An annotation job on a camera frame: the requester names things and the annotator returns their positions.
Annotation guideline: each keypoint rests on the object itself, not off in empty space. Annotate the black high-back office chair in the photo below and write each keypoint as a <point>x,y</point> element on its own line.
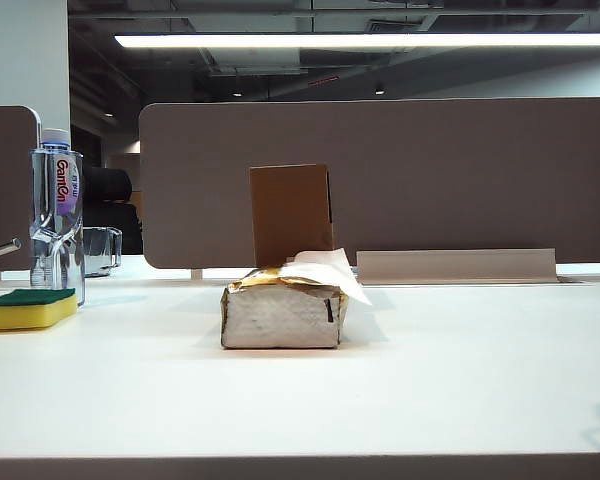
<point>110,200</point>

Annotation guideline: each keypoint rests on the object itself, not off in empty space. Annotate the brown cardboard box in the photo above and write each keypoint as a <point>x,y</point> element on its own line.
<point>290,215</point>

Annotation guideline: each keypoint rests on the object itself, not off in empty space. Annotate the long ceiling light strip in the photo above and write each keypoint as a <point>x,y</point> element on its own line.
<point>330,40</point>

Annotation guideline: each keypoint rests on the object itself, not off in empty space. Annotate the white tissue sheet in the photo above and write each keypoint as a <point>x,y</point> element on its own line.
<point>325,265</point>

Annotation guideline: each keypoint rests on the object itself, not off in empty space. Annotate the clear glass ashtray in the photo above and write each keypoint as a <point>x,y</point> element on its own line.
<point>100,250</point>

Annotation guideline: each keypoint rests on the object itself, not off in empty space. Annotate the clear Ganten water bottle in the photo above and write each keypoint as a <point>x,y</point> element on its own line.
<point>55,240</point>

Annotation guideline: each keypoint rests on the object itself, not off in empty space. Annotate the yellow sponge with green scourer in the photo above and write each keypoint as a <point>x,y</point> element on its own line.
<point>30,316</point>

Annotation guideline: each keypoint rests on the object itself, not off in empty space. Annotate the wide brown desk divider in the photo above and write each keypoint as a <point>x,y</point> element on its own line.
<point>430,175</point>

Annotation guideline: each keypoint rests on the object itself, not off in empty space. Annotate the silver metal rod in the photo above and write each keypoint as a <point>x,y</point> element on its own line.
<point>5,247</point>

